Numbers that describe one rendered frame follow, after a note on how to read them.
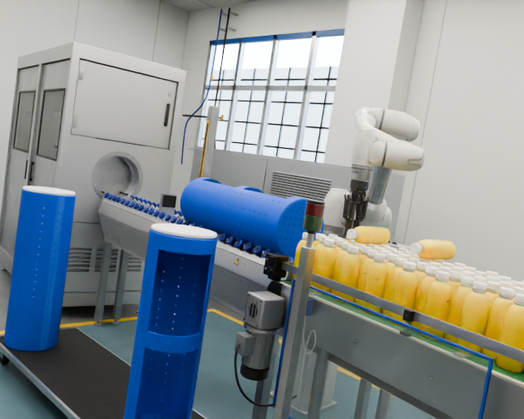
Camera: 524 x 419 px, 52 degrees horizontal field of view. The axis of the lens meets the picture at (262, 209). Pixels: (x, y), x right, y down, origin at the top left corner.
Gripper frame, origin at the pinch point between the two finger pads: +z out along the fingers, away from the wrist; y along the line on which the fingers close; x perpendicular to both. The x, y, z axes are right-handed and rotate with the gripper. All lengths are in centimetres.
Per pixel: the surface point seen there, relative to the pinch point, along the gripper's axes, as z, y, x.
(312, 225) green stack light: -2.9, 43.5, 22.0
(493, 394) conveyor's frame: 30, 28, 85
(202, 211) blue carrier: 8, 19, -87
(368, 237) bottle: 1.3, 4.5, 13.1
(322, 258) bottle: 11.5, 21.7, 7.4
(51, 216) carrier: 24, 78, -143
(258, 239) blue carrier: 13.1, 17.5, -39.0
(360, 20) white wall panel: -176, -222, -236
